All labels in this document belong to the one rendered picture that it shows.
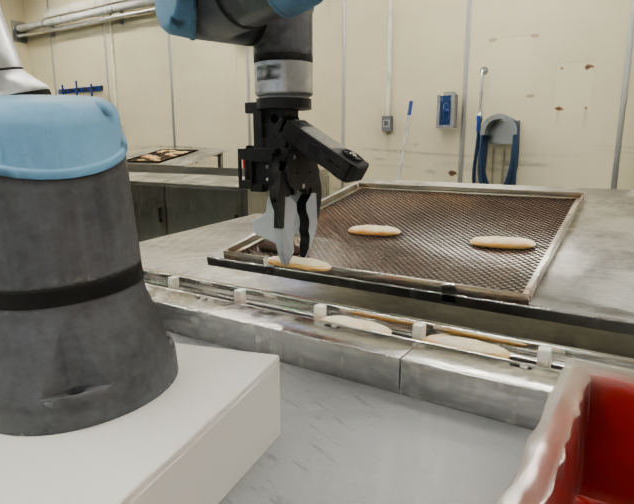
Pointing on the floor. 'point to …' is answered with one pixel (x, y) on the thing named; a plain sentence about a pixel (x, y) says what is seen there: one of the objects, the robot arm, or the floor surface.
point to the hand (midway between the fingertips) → (298, 253)
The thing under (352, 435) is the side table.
